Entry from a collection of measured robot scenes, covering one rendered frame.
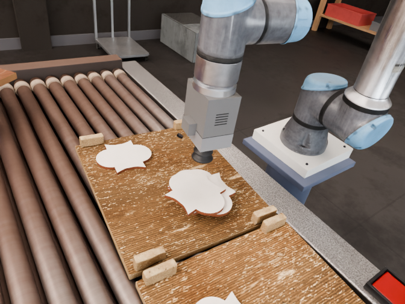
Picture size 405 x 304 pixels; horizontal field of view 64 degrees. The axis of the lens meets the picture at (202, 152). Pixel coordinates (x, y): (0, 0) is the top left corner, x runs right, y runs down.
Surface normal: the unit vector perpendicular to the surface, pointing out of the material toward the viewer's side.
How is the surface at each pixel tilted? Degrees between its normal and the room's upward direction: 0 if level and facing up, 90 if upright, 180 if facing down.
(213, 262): 0
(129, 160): 0
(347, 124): 88
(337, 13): 90
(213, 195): 0
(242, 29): 90
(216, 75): 90
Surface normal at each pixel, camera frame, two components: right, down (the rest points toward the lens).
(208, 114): 0.43, 0.58
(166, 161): 0.14, -0.80
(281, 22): 0.51, 0.38
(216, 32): -0.40, 0.50
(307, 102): -0.87, 0.22
